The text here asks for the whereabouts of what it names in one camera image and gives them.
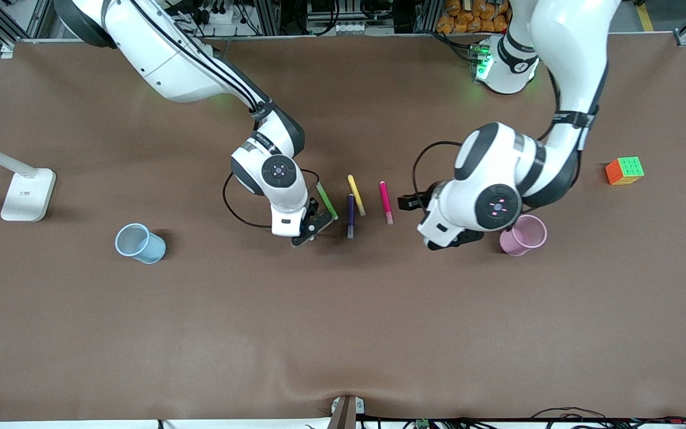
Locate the green marker pen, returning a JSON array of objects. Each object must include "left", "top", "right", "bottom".
[{"left": 315, "top": 182, "right": 339, "bottom": 221}]

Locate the colourful puzzle cube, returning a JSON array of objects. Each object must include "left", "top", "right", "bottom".
[{"left": 605, "top": 156, "right": 646, "bottom": 186}]

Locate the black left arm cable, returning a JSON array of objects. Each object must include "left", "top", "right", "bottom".
[{"left": 412, "top": 141, "right": 463, "bottom": 197}]

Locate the pink marker pen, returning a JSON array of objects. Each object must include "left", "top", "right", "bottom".
[{"left": 379, "top": 181, "right": 394, "bottom": 225}]

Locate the white power strip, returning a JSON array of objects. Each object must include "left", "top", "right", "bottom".
[{"left": 191, "top": 3, "right": 248, "bottom": 26}]

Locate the pink plastic cup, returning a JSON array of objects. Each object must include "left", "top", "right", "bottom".
[{"left": 500, "top": 214, "right": 548, "bottom": 257}]

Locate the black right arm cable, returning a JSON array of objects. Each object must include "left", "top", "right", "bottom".
[{"left": 222, "top": 169, "right": 321, "bottom": 230}]

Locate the light blue plastic cup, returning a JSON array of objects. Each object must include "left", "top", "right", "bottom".
[{"left": 115, "top": 223, "right": 167, "bottom": 265}]

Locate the metal table edge bracket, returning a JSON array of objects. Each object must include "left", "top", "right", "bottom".
[{"left": 328, "top": 395, "right": 366, "bottom": 429}]

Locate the orange snack bag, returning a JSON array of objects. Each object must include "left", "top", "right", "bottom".
[{"left": 436, "top": 0, "right": 512, "bottom": 34}]

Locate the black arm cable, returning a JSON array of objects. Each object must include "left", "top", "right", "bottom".
[
  {"left": 222, "top": 169, "right": 321, "bottom": 230},
  {"left": 412, "top": 141, "right": 463, "bottom": 197}
]

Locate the yellow marker pen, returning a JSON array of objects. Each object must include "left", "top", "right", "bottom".
[{"left": 347, "top": 174, "right": 367, "bottom": 217}]

